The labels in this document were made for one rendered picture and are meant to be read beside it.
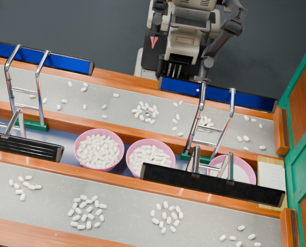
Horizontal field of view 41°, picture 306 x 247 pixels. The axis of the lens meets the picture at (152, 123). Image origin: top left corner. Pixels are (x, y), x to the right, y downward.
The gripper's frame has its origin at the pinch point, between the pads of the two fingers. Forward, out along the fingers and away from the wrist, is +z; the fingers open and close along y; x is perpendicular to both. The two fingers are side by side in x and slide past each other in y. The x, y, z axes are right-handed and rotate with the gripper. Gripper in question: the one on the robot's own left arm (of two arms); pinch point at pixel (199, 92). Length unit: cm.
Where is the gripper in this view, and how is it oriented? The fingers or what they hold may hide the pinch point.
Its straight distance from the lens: 248.4
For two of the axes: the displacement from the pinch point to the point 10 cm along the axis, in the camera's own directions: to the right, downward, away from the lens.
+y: 9.8, 2.2, 0.2
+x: -0.2, 0.0, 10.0
